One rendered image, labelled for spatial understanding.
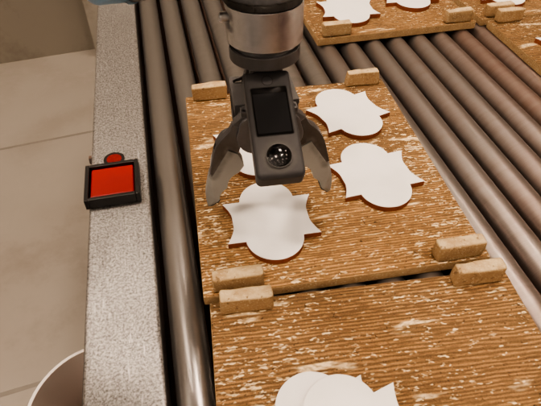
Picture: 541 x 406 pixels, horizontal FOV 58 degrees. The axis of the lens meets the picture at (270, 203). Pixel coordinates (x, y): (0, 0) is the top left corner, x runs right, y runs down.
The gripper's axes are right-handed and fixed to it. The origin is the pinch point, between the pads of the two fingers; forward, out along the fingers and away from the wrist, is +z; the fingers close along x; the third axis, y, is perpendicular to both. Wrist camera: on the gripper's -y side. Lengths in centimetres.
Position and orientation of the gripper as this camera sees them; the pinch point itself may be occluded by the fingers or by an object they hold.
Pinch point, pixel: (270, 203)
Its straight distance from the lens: 60.8
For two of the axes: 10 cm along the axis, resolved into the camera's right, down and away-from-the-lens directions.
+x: -9.9, 1.2, -1.1
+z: 0.1, 7.3, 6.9
